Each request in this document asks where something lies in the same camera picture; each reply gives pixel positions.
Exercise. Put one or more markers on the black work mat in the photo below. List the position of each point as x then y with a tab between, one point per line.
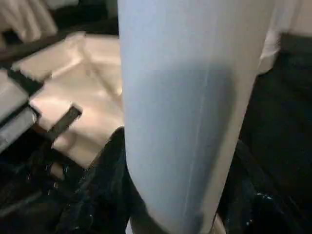
287	109

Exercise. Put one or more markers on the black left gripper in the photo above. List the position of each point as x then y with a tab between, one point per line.
44	175

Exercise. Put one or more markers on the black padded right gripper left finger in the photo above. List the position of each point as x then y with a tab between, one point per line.
109	195

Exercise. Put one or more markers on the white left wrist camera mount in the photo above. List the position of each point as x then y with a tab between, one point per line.
14	109

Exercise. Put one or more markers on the white plastic table leg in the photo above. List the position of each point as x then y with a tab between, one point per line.
182	97

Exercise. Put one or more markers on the white plastic table top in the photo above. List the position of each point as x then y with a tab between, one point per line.
92	80

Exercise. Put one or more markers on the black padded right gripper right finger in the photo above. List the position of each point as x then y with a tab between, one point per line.
256	200

